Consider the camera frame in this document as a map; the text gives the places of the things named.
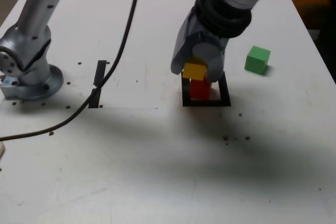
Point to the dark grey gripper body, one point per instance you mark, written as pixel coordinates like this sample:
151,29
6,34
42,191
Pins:
207,38

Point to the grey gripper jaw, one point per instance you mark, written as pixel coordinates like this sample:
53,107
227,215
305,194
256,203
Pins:
181,48
214,61

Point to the green cube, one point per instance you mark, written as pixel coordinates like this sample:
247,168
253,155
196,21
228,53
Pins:
256,60

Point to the black tape square outline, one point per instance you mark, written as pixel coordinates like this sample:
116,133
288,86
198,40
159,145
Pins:
227,93

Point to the red cube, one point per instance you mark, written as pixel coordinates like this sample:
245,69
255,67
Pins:
199,90

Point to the black tape strip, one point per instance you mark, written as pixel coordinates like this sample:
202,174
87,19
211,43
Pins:
101,72

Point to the yellow cube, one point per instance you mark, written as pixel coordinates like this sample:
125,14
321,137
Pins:
194,72

